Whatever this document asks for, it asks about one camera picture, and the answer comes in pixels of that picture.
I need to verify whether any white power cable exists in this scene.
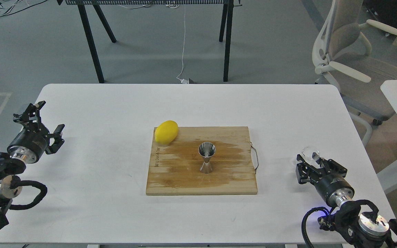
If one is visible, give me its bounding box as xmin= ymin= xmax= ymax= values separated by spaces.
xmin=176 ymin=5 xmax=190 ymax=84

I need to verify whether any white office chair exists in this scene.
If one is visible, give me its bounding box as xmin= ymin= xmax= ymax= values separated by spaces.
xmin=312 ymin=0 xmax=397 ymax=146

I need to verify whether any black metal frame table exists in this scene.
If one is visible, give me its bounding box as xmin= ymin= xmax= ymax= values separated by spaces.
xmin=57 ymin=0 xmax=242 ymax=84

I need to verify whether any yellow lemon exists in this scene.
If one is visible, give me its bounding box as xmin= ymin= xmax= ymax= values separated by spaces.
xmin=154 ymin=120 xmax=179 ymax=145

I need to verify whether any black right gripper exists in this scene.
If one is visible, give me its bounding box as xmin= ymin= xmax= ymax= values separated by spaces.
xmin=296 ymin=154 xmax=355 ymax=208

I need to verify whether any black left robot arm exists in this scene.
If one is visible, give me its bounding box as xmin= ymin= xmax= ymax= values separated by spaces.
xmin=0 ymin=101 xmax=65 ymax=229

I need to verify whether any wooden cutting board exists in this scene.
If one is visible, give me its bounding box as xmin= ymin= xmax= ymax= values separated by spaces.
xmin=145 ymin=126 xmax=258 ymax=196

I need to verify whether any steel double jigger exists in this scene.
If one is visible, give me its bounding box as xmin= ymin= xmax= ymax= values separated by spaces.
xmin=198 ymin=142 xmax=216 ymax=173

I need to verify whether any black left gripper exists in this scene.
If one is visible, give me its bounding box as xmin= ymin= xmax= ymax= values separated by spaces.
xmin=7 ymin=101 xmax=65 ymax=164

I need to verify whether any small clear glass cup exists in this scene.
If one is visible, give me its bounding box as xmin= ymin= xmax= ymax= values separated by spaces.
xmin=301 ymin=146 xmax=320 ymax=162

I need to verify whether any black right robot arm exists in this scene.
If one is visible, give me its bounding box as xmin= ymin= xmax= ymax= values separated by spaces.
xmin=296 ymin=154 xmax=397 ymax=248

